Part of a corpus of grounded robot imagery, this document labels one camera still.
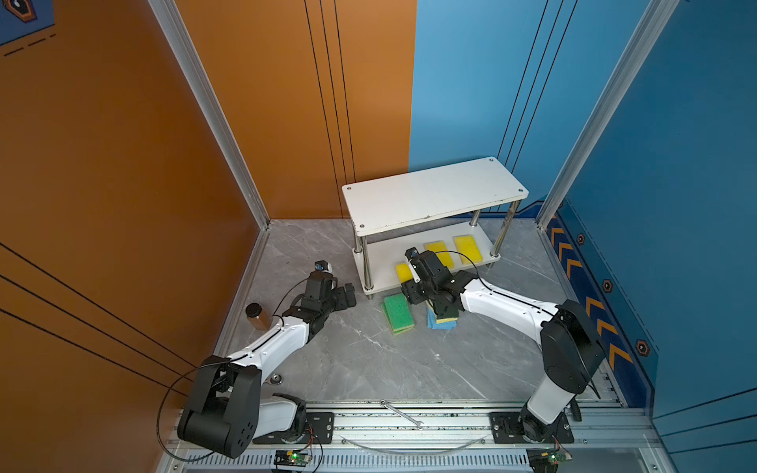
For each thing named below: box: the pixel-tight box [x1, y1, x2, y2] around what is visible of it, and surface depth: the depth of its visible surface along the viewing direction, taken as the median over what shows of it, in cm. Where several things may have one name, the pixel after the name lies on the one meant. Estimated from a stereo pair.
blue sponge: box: [425, 304, 459, 331], surface depth 91 cm
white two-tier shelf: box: [342, 156, 530, 300], surface depth 85 cm
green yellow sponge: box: [380, 292, 415, 337], surface depth 92 cm
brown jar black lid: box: [245, 301, 272, 332], surface depth 86 cm
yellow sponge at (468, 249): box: [454, 235, 484, 266], surface depth 104 cm
